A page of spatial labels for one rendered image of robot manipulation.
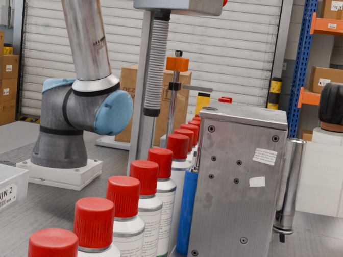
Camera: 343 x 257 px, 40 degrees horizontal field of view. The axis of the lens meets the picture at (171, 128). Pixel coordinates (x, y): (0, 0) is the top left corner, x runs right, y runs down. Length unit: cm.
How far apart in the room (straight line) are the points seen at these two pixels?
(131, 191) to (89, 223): 8
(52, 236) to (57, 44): 554
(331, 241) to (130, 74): 97
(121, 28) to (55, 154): 439
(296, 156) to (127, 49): 470
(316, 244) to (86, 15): 68
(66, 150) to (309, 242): 64
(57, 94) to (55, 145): 13
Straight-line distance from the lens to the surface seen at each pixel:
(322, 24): 467
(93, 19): 109
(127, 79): 168
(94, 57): 110
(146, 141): 106
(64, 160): 124
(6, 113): 547
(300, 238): 97
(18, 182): 79
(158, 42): 92
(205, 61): 537
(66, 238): 33
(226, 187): 60
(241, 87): 536
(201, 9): 91
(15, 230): 98
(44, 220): 103
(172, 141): 70
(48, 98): 124
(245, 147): 59
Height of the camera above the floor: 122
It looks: 10 degrees down
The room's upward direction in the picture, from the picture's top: 7 degrees clockwise
